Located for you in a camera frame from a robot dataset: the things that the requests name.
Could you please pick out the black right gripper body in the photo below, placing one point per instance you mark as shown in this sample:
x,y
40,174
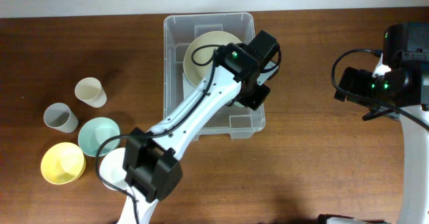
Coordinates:
x,y
361,82

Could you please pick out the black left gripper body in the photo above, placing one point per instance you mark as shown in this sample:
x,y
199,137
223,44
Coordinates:
x,y
255,98

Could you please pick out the cream bowl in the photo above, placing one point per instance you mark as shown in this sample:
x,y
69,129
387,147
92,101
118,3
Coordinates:
x,y
195,73

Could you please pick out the cream cup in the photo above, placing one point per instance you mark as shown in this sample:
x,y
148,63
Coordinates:
x,y
89,90

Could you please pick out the light grey cup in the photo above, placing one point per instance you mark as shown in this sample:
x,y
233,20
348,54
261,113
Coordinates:
x,y
59,116

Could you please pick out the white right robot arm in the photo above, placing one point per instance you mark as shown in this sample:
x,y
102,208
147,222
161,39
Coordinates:
x,y
398,89

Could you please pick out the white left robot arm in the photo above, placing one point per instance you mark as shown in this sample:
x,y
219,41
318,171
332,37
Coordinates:
x,y
152,159

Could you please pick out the clear plastic storage container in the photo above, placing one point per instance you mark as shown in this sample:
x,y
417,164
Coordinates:
x,y
179,32

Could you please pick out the white label sticker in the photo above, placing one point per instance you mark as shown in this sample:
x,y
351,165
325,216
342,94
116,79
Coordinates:
x,y
187,87

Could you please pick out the white small bowl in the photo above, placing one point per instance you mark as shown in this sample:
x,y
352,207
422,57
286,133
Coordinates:
x,y
111,168

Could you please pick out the mint green small bowl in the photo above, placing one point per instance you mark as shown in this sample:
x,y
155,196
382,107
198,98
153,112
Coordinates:
x,y
94,133

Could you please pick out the yellow small bowl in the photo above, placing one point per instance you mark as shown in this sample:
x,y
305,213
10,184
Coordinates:
x,y
63,163

